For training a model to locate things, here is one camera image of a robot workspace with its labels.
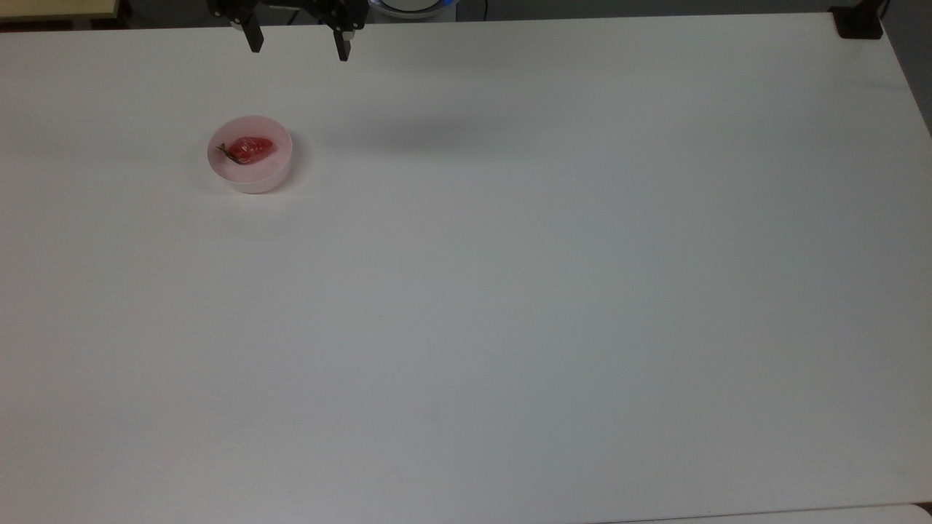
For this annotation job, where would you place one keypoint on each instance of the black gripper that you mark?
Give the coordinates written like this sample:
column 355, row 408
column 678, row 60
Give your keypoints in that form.
column 280, row 3

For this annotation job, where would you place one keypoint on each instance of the black table clamp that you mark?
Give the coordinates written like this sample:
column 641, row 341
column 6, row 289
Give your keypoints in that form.
column 859, row 23

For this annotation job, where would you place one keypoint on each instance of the beige board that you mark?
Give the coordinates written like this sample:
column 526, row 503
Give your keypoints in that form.
column 58, row 7

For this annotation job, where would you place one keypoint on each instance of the pink plastic bowl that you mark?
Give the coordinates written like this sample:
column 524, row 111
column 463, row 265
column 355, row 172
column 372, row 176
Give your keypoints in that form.
column 255, row 180

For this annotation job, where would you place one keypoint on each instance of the red strawberry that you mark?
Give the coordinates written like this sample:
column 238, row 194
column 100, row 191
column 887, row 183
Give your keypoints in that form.
column 255, row 149

